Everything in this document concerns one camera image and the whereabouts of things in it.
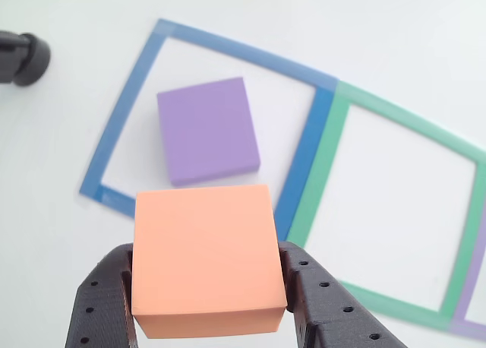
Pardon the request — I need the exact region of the blue square frame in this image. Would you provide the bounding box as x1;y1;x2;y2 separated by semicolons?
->
78;18;339;242

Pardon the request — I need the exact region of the orange block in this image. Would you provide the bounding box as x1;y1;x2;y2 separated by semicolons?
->
131;184;288;340

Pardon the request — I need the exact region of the green square frame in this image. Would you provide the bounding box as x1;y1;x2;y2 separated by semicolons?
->
284;81;486;331

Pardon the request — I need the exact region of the purple block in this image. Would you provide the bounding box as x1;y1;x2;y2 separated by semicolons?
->
156;77;262;188

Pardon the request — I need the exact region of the black camera tripod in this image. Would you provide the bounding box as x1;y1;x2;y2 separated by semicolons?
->
0;30;52;87

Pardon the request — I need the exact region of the purple square frame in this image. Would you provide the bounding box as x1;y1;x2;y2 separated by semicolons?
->
450;222;486;341

